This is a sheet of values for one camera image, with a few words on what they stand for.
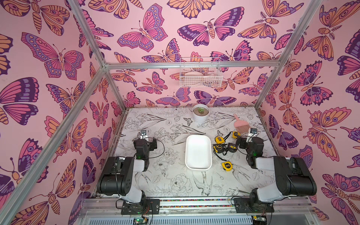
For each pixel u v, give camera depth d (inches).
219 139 38.5
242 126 41.9
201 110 40.5
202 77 36.3
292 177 17.7
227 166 33.6
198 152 36.7
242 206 28.8
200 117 40.6
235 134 39.4
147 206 28.6
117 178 17.9
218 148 36.4
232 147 36.2
